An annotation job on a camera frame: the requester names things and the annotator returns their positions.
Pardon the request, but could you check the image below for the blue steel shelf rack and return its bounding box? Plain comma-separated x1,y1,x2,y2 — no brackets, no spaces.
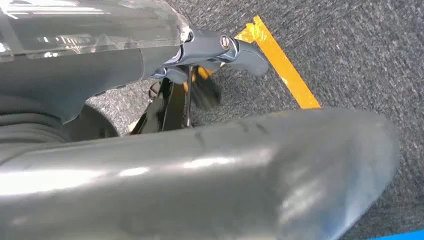
365,229,424,240

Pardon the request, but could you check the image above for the yellow floor tape square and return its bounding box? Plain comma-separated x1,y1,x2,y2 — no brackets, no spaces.
234,15,322,110

